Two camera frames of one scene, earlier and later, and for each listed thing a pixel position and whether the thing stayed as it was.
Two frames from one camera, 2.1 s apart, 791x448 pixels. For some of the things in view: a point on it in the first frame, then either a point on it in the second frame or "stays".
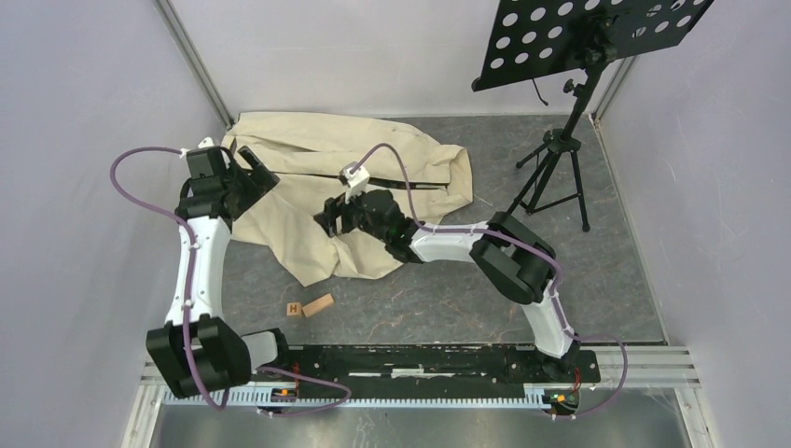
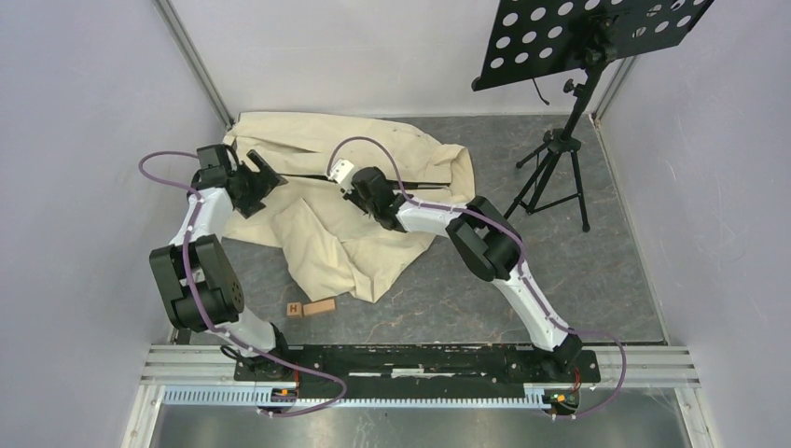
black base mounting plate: x=424 y=366 stays
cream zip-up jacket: x=312 y=157 stays
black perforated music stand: x=531 y=37 stays
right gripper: x=339 y=205 → x=353 y=195
